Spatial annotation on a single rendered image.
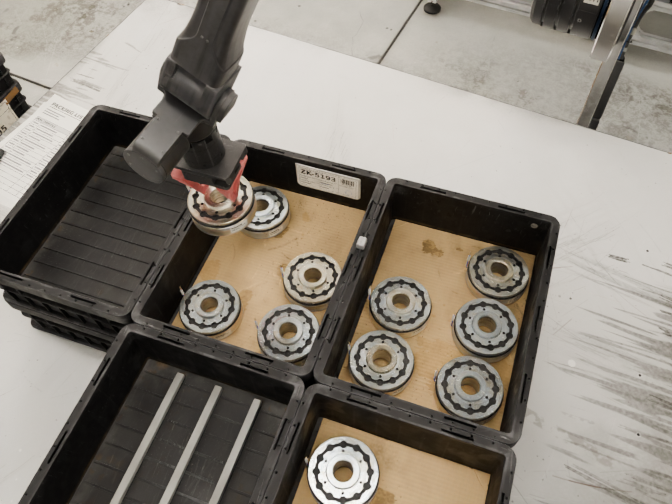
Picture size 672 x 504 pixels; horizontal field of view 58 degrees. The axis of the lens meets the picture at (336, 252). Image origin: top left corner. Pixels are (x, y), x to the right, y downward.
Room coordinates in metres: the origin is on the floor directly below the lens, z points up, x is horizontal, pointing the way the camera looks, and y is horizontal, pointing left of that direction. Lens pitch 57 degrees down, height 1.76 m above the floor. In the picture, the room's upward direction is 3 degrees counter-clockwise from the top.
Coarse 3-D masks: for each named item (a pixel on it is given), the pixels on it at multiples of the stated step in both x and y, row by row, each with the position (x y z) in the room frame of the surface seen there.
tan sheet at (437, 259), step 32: (416, 224) 0.66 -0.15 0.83; (384, 256) 0.59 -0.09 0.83; (416, 256) 0.58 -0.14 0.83; (448, 256) 0.58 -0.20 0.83; (448, 288) 0.52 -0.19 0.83; (448, 320) 0.45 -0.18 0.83; (416, 352) 0.40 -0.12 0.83; (448, 352) 0.40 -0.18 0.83; (512, 352) 0.39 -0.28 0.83; (416, 384) 0.34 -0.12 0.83
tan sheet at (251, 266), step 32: (288, 192) 0.75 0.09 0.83; (288, 224) 0.67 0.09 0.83; (320, 224) 0.67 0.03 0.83; (352, 224) 0.66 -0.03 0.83; (224, 256) 0.61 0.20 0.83; (256, 256) 0.60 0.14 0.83; (288, 256) 0.60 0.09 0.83; (256, 288) 0.54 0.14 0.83; (256, 320) 0.47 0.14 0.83; (320, 320) 0.47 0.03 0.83
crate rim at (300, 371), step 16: (256, 144) 0.78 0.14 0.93; (304, 160) 0.74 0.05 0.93; (320, 160) 0.74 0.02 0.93; (368, 176) 0.69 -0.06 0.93; (368, 208) 0.62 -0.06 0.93; (192, 224) 0.61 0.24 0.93; (368, 224) 0.59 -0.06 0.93; (176, 240) 0.58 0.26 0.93; (352, 256) 0.53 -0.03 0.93; (160, 272) 0.52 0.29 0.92; (336, 288) 0.47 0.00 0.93; (144, 304) 0.46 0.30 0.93; (336, 304) 0.44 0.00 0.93; (144, 320) 0.43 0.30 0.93; (176, 336) 0.40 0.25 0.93; (192, 336) 0.40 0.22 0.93; (320, 336) 0.40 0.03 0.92; (240, 352) 0.37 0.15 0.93; (256, 352) 0.37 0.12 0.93; (288, 368) 0.34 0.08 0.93; (304, 368) 0.34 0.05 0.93
